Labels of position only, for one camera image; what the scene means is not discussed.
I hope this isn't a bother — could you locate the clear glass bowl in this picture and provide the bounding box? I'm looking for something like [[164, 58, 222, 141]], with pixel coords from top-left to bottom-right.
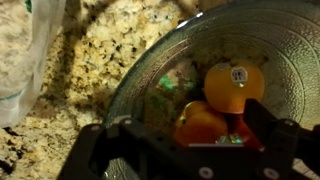
[[103, 1, 320, 180]]

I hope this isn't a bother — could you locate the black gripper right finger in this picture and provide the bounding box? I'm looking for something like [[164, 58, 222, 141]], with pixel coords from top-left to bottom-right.
[[243, 99, 320, 180]]

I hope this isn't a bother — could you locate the orange mango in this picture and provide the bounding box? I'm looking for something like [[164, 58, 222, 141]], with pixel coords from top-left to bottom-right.
[[172, 100, 230, 148]]

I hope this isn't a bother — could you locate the orange fruit with sticker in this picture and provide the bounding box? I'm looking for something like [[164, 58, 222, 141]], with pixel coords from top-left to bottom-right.
[[203, 61, 266, 115]]

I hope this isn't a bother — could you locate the clear plastic produce bag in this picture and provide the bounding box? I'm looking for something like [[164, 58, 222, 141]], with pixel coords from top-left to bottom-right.
[[0, 0, 68, 130]]

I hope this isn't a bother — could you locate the red tomato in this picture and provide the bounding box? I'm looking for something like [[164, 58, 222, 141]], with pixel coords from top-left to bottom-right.
[[227, 112, 266, 153]]

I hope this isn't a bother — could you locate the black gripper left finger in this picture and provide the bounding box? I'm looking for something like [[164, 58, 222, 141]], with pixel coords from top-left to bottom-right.
[[56, 97, 158, 180]]

